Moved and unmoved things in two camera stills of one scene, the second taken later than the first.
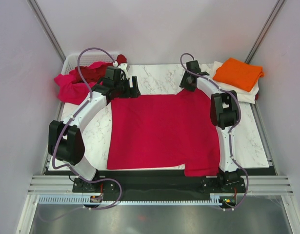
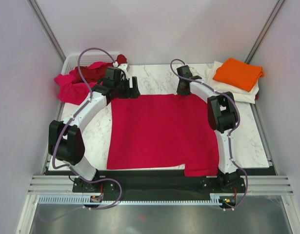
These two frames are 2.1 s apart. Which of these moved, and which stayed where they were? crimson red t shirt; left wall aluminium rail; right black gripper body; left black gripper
Moved: right black gripper body
Stayed: crimson red t shirt; left wall aluminium rail; left black gripper
